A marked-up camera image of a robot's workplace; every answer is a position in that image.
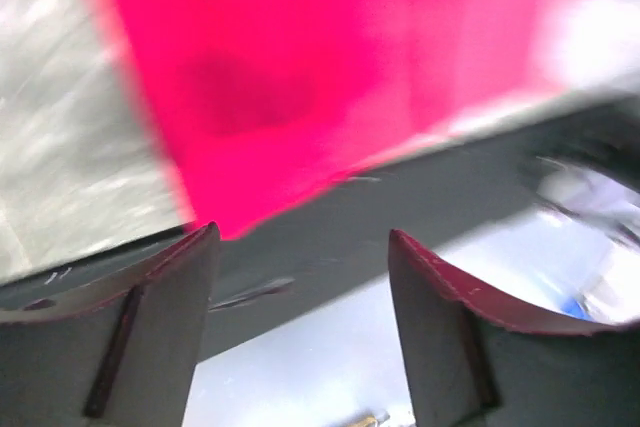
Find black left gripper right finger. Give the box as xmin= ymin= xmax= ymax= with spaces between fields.
xmin=388 ymin=230 xmax=639 ymax=426

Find crimson t shirt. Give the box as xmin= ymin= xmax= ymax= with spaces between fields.
xmin=113 ymin=0 xmax=550 ymax=239

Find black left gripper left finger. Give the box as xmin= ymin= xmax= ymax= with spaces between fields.
xmin=1 ymin=224 xmax=220 ymax=426

